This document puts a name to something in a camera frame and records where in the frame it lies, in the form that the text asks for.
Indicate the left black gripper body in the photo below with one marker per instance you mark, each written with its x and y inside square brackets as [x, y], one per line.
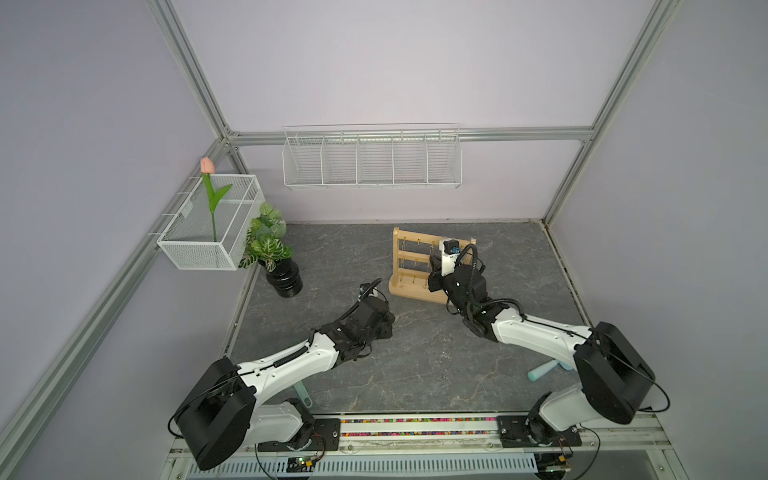
[382, 331]

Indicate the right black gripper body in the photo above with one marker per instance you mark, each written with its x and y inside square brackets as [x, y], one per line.
[449, 286]

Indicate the wooden jewelry display stand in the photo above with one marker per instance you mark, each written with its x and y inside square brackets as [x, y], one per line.
[411, 253]

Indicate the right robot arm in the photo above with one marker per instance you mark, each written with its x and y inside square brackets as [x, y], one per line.
[614, 380]

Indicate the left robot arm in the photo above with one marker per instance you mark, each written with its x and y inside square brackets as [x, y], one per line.
[229, 405]

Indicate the black ribbed vase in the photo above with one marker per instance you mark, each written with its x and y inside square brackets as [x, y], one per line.
[285, 278]

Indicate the green dustpan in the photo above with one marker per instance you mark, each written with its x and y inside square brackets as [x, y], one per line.
[303, 394]

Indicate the green artificial potted plant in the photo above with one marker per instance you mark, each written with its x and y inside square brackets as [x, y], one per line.
[264, 240]

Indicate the pink artificial tulip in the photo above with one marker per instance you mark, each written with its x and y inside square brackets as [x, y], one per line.
[214, 195]

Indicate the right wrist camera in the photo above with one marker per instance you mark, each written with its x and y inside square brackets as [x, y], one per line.
[450, 250]

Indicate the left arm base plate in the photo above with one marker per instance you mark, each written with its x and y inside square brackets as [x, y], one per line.
[321, 435]

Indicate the white wire wall shelf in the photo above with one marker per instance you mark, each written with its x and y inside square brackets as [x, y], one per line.
[372, 155]

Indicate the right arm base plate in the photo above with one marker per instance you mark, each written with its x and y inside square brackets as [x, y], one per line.
[520, 431]

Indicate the white slotted cable duct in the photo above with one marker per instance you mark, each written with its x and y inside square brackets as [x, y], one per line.
[371, 466]

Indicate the white mesh wall basket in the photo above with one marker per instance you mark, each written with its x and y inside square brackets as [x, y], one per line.
[187, 238]

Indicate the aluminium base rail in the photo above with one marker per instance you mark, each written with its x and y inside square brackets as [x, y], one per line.
[450, 433]

